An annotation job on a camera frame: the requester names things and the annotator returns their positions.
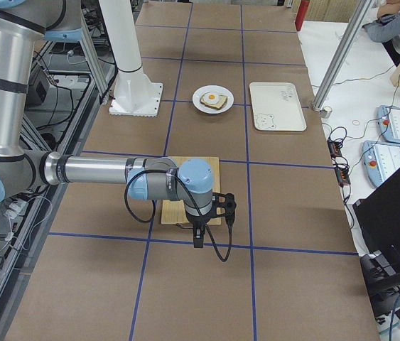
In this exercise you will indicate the red cylinder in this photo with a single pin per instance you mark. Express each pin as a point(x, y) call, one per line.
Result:
point(301, 14)

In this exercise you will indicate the white pedestal column base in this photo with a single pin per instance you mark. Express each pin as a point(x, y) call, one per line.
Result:
point(134, 93)

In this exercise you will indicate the bread slice under egg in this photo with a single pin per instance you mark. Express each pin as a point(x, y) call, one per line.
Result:
point(222, 102)

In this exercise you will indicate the black usb hub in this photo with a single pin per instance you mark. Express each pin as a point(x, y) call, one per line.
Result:
point(334, 148)

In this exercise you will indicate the fried egg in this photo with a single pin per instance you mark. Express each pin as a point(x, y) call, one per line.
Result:
point(211, 97)

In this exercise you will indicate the aluminium frame post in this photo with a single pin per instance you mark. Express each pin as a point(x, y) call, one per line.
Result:
point(340, 54)

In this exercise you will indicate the wooden cutting board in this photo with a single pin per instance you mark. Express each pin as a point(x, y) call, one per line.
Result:
point(214, 184)

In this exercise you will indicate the seated person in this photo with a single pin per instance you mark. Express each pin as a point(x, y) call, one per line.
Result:
point(382, 25)

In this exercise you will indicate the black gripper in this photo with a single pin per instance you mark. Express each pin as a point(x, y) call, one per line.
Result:
point(197, 222)

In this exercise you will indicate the small metal cylinder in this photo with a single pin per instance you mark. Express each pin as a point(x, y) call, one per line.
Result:
point(326, 111)

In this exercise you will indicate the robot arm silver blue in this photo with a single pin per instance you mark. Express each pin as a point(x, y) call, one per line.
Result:
point(22, 23)

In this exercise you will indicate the white round plate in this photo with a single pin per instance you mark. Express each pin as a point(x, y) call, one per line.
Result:
point(212, 88)

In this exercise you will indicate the cream bear tray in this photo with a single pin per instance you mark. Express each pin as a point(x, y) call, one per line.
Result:
point(276, 107)

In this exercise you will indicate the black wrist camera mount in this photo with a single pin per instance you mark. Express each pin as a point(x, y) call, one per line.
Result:
point(223, 206)

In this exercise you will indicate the black laptop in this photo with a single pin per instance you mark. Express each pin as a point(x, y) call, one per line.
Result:
point(378, 216)

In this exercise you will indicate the lower blue teach pendant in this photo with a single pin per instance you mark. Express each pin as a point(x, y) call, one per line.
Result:
point(381, 160)

